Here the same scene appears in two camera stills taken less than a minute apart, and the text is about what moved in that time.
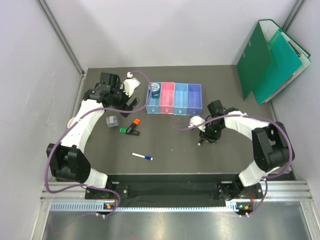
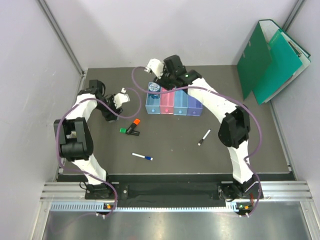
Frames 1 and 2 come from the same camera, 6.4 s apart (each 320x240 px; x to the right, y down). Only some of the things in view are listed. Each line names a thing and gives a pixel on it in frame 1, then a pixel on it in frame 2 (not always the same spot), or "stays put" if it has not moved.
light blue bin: (181, 99) stays put
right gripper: (207, 135) to (162, 82)
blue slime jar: (155, 91) stays put
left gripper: (124, 106) to (110, 115)
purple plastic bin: (194, 99) stays put
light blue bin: (154, 106) stays put
